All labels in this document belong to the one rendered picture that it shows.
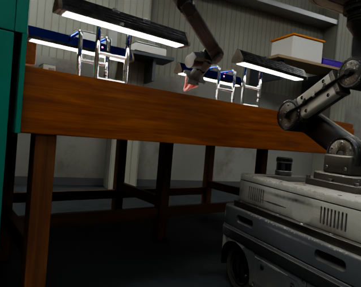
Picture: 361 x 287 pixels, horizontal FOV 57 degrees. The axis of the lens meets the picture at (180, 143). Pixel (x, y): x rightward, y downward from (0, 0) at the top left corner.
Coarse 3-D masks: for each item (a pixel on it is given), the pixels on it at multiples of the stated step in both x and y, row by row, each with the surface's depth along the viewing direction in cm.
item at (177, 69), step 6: (180, 66) 228; (174, 72) 231; (180, 72) 228; (210, 72) 244; (216, 72) 249; (210, 78) 242; (216, 78) 246; (222, 78) 249; (228, 78) 254; (240, 78) 264; (240, 84) 260
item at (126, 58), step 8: (96, 32) 153; (96, 40) 153; (128, 40) 161; (96, 48) 153; (128, 48) 162; (96, 56) 153; (112, 56) 158; (120, 56) 160; (128, 56) 162; (96, 64) 153; (128, 64) 162; (96, 72) 153; (128, 72) 164; (112, 80) 158
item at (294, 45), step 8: (272, 40) 415; (280, 40) 403; (288, 40) 390; (296, 40) 385; (304, 40) 390; (312, 40) 395; (320, 40) 398; (272, 48) 415; (280, 48) 402; (288, 48) 389; (296, 48) 385; (304, 48) 390; (312, 48) 395; (320, 48) 400; (296, 56) 386; (304, 56) 391; (312, 56) 396; (320, 56) 401
